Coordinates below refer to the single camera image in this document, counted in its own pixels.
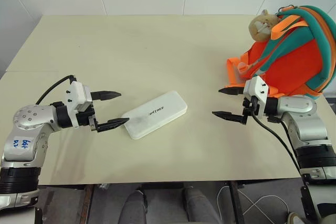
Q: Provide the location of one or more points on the white rectangular case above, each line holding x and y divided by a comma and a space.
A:
155, 115

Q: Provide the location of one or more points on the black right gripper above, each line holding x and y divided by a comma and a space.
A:
249, 108

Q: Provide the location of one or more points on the orange and teal backpack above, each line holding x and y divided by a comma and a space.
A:
294, 51

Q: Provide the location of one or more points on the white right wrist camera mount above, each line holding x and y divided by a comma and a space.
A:
258, 90

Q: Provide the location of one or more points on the beige plush toy pendant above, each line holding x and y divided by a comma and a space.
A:
262, 26

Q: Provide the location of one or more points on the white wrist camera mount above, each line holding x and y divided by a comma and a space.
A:
77, 91
258, 90

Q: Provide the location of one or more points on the rusty brown metal bar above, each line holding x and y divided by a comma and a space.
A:
86, 203

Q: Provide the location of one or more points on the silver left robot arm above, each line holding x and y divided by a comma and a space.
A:
27, 132

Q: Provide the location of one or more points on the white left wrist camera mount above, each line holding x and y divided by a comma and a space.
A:
77, 91

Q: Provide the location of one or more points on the black table frame leg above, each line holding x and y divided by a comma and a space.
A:
308, 203
237, 203

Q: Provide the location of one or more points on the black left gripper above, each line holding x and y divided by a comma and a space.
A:
86, 119

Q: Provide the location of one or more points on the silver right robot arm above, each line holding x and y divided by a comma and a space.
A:
302, 124

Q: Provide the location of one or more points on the dark grey rounded shape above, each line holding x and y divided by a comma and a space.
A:
135, 208
199, 205

